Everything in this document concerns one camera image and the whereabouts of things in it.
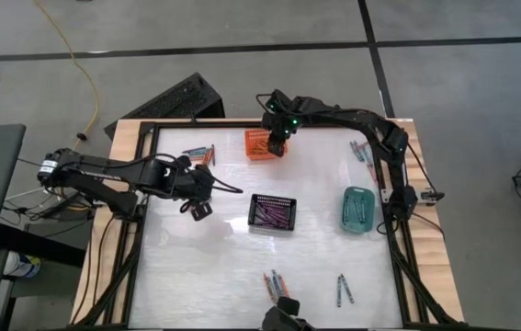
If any black aluminium table frame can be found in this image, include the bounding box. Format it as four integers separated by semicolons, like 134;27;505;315
74;118;463;331

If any orange plastic basket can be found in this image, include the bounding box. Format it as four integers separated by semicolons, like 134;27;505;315
244;128;289;162

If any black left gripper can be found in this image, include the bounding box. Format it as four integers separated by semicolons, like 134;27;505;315
167;155;218;223

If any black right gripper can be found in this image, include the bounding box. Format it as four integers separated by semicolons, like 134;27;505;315
255;88;301;159

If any teal plastic bin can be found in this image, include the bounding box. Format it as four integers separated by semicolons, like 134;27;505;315
339;185;377;234

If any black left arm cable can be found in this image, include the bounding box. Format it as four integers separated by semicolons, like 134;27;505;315
202;169;244;194

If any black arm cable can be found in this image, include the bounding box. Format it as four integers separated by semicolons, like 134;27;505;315
202;169;244;194
377;137;446;240

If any white bucket with label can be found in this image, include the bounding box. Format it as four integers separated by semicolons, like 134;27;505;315
2;250;42;280

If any black plastic basket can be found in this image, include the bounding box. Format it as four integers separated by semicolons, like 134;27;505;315
246;193;299;233

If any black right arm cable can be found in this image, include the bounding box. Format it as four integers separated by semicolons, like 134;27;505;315
377;137;446;240

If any black cable bundle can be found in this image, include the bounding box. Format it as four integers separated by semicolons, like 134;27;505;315
0;155;105;231

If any black boxy object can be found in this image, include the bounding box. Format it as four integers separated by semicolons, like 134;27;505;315
261;296;316;331

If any yellow cable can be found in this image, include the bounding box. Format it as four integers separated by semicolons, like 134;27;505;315
34;0;100;151

